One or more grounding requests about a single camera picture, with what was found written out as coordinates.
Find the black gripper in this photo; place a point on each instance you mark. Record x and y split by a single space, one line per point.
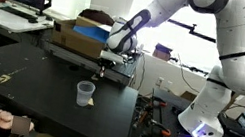
108 63

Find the black computer mouse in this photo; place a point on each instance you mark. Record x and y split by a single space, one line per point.
33 21

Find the translucent plastic cup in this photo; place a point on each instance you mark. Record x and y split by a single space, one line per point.
84 93

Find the white office desk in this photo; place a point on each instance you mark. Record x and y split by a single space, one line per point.
2 18

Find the small brown box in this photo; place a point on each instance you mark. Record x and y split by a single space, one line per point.
162 52

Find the black keyboard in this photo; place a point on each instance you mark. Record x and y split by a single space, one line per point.
18 12

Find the tan tape piece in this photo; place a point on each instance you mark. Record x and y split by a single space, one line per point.
91 101

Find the brown cardboard box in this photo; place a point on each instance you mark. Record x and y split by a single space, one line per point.
73 39

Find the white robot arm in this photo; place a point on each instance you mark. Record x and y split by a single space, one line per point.
231 64

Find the dark brown bag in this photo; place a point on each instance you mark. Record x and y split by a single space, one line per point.
96 16

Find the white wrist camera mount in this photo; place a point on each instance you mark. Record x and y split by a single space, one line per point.
112 56

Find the person's pink hand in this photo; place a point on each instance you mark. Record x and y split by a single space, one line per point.
2 118

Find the blue sheet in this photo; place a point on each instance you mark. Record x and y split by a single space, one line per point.
92 33

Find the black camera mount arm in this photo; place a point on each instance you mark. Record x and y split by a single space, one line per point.
196 32

